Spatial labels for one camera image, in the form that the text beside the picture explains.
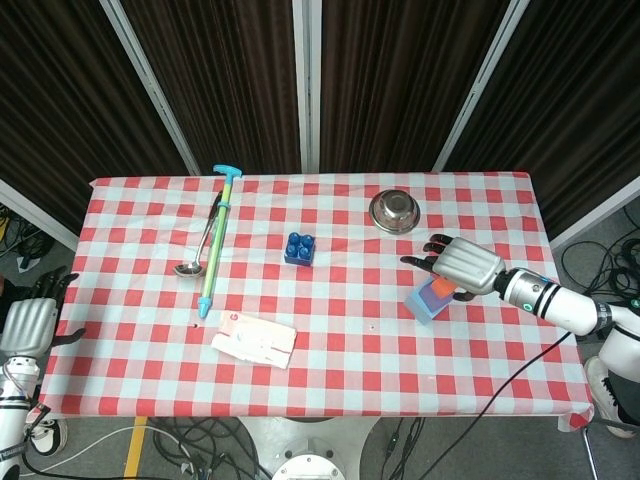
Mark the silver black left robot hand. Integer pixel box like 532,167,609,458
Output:
0,267,86,357

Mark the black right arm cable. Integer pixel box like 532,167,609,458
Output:
439,330,574,480

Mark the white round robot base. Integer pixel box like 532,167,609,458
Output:
234,417,382,480

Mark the grey metal table leg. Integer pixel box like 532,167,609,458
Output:
581,423,600,480

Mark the white floor cable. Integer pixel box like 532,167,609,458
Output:
44,424,169,480

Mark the stainless steel ladle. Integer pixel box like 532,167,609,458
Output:
173,191,224,279

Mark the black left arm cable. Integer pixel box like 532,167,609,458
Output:
18,409,55,480

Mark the red white checkered tablecloth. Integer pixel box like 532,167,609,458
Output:
37,171,596,432

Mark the stainless steel bowl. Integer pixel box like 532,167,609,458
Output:
368,188,421,235

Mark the black floor cable bundle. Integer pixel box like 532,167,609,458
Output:
559,204,640,306
144,417,275,480
0,202,56,274

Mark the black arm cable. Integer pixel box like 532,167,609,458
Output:
439,330,574,480
18,409,55,480

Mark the large light blue foam cube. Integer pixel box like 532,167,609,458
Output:
403,287,451,326

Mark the pink white wet wipes pack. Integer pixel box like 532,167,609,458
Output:
210,310,298,370

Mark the white partition post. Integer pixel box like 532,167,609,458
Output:
98,0,202,176
432,0,546,172
292,0,323,174
0,178,80,253
549,177,640,251

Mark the purple foam cube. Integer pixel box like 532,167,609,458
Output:
418,279,454,310

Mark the dark brown partition panel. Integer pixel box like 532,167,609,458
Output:
0,0,190,236
444,0,640,241
119,0,304,176
319,0,511,174

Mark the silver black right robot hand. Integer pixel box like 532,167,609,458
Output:
399,232,506,304

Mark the white black sneaker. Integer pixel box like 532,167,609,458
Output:
583,355,640,440
24,417,69,457

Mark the green blue toy water pump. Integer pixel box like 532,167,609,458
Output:
197,164,244,319

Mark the dark blue building block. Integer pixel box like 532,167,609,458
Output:
283,231,317,268

